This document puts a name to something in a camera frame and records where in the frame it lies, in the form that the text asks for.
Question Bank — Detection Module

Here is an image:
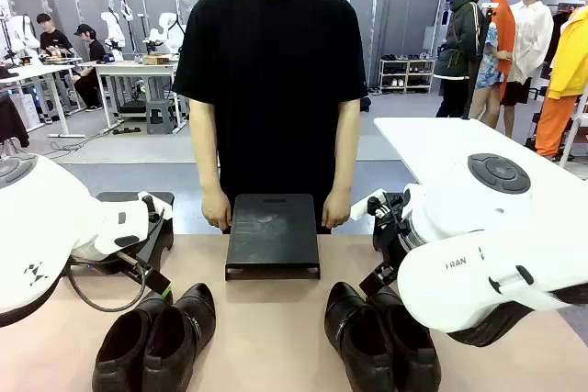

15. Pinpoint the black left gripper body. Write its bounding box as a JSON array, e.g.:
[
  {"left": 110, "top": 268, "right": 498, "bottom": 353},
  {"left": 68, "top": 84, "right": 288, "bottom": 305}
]
[{"left": 112, "top": 249, "right": 155, "bottom": 284}]

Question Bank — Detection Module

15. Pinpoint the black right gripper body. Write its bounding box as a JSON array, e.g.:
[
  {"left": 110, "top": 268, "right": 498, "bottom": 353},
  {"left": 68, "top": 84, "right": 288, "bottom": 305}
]
[{"left": 376, "top": 263, "right": 403, "bottom": 287}]

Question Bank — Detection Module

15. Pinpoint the black leather dress shoe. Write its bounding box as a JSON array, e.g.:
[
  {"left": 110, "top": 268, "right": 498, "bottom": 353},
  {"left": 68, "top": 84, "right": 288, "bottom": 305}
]
[
  {"left": 367, "top": 286, "right": 442, "bottom": 392},
  {"left": 323, "top": 281, "right": 396, "bottom": 392},
  {"left": 141, "top": 282, "right": 217, "bottom": 392},
  {"left": 91, "top": 295, "right": 169, "bottom": 392}
]

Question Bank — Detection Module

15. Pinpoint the person's right forearm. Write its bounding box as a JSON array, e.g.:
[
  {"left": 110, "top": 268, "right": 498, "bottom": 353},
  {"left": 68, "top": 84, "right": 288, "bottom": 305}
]
[{"left": 189, "top": 98, "right": 222, "bottom": 196}]

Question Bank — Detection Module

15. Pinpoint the person's left forearm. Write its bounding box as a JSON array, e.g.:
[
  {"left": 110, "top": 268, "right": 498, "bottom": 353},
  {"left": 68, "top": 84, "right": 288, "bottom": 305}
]
[{"left": 324, "top": 98, "right": 362, "bottom": 196}]

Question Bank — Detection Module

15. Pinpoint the seated person in black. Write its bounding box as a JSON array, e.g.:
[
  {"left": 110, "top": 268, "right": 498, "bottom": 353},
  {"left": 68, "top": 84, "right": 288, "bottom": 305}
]
[
  {"left": 72, "top": 23, "right": 110, "bottom": 113},
  {"left": 35, "top": 12, "right": 75, "bottom": 61}
]

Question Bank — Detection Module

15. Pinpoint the person in black t-shirt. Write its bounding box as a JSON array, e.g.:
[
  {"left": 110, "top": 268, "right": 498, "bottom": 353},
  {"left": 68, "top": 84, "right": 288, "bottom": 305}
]
[{"left": 172, "top": 0, "right": 368, "bottom": 235}]

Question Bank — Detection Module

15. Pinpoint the person's left hand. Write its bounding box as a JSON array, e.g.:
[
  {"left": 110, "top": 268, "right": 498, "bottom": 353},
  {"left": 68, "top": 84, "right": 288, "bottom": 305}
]
[{"left": 321, "top": 188, "right": 353, "bottom": 230}]

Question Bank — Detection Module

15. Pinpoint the person's right hand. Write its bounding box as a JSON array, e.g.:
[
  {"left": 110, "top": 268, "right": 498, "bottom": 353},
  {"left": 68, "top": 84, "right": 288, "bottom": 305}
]
[{"left": 201, "top": 188, "right": 233, "bottom": 230}]

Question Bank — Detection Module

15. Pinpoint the white board table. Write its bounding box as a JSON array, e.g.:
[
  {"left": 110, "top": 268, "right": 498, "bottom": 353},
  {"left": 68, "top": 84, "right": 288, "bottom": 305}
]
[{"left": 373, "top": 116, "right": 588, "bottom": 182}]

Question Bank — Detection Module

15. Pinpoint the grey step stool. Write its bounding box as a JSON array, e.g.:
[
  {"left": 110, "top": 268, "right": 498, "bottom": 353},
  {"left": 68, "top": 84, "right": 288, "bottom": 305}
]
[{"left": 145, "top": 98, "right": 176, "bottom": 136}]

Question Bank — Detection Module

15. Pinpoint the white desk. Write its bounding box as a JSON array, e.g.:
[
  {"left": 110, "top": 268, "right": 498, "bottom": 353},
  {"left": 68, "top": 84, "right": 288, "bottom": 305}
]
[
  {"left": 0, "top": 63, "right": 87, "bottom": 139},
  {"left": 77, "top": 60, "right": 189, "bottom": 134}
]

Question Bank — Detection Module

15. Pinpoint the white shoe rack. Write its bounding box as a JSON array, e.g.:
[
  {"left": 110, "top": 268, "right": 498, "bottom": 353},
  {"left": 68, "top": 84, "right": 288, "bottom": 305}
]
[{"left": 379, "top": 54, "right": 435, "bottom": 95}]

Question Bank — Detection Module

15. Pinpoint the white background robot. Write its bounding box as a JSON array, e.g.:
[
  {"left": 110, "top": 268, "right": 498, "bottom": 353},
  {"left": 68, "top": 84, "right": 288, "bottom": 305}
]
[
  {"left": 0, "top": 14, "right": 43, "bottom": 67},
  {"left": 99, "top": 0, "right": 129, "bottom": 62},
  {"left": 145, "top": 10, "right": 186, "bottom": 54}
]

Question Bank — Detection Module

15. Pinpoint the mannequin in blue floral shirt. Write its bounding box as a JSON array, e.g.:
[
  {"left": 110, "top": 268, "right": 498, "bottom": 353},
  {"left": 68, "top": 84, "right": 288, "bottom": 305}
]
[{"left": 474, "top": 22, "right": 512, "bottom": 91}]

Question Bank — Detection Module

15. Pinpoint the mannequin in dark green jacket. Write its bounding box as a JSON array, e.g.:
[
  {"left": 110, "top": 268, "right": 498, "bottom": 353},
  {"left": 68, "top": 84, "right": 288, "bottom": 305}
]
[{"left": 434, "top": 0, "right": 491, "bottom": 120}]

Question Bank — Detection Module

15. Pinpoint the mannequin in yellow hoodie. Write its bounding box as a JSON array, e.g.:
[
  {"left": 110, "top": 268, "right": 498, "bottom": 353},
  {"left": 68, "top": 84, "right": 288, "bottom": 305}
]
[{"left": 534, "top": 6, "right": 588, "bottom": 160}]

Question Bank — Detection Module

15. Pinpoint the figure in white shirt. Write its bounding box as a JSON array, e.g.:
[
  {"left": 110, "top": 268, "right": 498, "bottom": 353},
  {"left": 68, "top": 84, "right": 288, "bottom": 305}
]
[{"left": 507, "top": 0, "right": 556, "bottom": 108}]

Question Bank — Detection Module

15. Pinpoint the mannequin in orange shirt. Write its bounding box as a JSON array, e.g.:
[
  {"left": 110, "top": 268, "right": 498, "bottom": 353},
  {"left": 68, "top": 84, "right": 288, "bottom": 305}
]
[{"left": 477, "top": 0, "right": 521, "bottom": 139}]

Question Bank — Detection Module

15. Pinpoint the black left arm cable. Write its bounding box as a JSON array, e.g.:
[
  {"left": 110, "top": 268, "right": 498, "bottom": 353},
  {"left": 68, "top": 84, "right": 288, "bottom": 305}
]
[{"left": 66, "top": 257, "right": 153, "bottom": 314}]

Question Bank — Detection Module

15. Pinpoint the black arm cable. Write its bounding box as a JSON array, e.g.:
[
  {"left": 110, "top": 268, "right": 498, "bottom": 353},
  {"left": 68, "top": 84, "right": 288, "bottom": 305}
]
[
  {"left": 447, "top": 286, "right": 588, "bottom": 348},
  {"left": 66, "top": 257, "right": 153, "bottom": 314}
]

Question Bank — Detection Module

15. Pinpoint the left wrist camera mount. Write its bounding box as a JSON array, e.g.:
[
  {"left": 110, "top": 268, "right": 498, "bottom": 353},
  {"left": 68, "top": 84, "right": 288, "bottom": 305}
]
[{"left": 137, "top": 190, "right": 175, "bottom": 228}]

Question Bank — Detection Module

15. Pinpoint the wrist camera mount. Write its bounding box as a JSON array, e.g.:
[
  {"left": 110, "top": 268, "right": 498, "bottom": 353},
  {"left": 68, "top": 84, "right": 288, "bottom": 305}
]
[
  {"left": 137, "top": 190, "right": 175, "bottom": 228},
  {"left": 351, "top": 190, "right": 406, "bottom": 228}
]

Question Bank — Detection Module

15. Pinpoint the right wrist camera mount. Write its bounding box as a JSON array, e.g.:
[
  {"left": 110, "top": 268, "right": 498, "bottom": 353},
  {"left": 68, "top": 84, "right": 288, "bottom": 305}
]
[{"left": 351, "top": 190, "right": 406, "bottom": 228}]

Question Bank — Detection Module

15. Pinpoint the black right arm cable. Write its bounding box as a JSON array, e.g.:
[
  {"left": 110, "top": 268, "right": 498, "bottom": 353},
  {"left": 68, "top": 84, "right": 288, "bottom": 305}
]
[{"left": 447, "top": 286, "right": 588, "bottom": 348}]

